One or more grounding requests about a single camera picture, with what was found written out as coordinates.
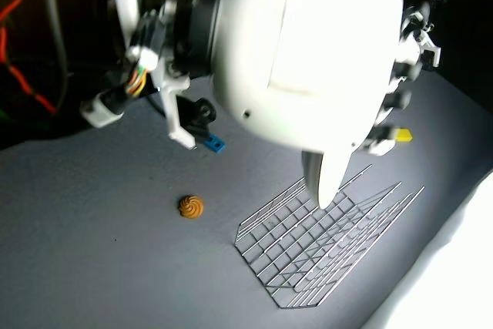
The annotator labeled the blue two-hole block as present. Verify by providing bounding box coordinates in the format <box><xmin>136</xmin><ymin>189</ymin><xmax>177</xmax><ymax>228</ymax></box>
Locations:
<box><xmin>203</xmin><ymin>133</ymin><xmax>226</xmax><ymax>154</ymax></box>

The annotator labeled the orange swirl cookie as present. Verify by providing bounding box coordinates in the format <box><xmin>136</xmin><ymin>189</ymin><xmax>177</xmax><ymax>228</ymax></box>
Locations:
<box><xmin>177</xmin><ymin>193</ymin><xmax>205</xmax><ymax>221</ymax></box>

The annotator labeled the yellow block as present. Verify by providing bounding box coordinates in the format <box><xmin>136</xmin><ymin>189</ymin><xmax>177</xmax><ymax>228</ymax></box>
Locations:
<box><xmin>394</xmin><ymin>127</ymin><xmax>414</xmax><ymax>144</ymax></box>

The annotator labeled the silver wire dish rack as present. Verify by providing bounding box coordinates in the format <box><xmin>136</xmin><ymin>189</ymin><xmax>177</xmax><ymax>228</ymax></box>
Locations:
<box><xmin>233</xmin><ymin>163</ymin><xmax>426</xmax><ymax>310</ymax></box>

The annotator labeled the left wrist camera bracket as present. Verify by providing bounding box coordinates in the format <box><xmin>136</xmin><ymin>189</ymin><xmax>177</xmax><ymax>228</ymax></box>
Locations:
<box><xmin>414</xmin><ymin>8</ymin><xmax>443</xmax><ymax>74</ymax></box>

